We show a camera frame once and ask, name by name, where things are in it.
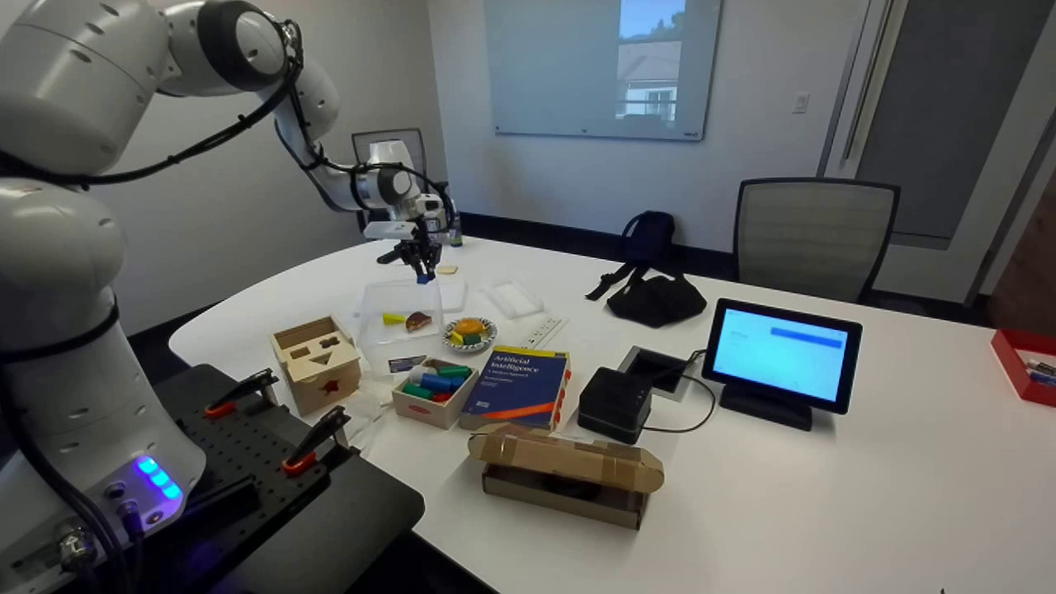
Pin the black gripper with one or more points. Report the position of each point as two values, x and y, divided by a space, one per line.
413 244

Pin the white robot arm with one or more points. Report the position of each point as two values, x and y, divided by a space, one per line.
92 462

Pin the clear plastic container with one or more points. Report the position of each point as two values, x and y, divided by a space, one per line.
397 324

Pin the bowl with coloured blocks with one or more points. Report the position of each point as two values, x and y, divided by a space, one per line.
469 335

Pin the white flat packet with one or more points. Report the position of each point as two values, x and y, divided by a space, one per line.
512 302

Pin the wooden tray of coloured blocks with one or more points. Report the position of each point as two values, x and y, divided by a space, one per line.
434 390

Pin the wooden shape sorter box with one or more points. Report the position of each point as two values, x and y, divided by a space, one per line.
321 364

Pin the blue book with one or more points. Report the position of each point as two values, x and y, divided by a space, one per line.
522 388

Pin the left orange black clamp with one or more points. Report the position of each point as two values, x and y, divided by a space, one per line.
250 388

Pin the orange black clamp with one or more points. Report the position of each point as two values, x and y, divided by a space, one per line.
250 388
304 453

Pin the black bag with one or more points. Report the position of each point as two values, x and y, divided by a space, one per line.
644 289

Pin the right orange black clamp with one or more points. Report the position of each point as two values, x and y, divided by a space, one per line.
304 453

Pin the black cube device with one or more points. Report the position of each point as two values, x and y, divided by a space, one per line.
614 402

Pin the white framed black box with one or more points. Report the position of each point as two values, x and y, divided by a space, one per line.
660 372

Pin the black perforated mounting board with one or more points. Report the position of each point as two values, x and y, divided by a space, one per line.
247 528

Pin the brown cardboard box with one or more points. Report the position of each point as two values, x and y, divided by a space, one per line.
592 480

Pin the black tablet on stand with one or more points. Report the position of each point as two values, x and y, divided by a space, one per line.
781 364

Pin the grey office chair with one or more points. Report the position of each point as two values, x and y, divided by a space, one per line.
814 234

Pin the red box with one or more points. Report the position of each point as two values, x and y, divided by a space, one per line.
1027 364

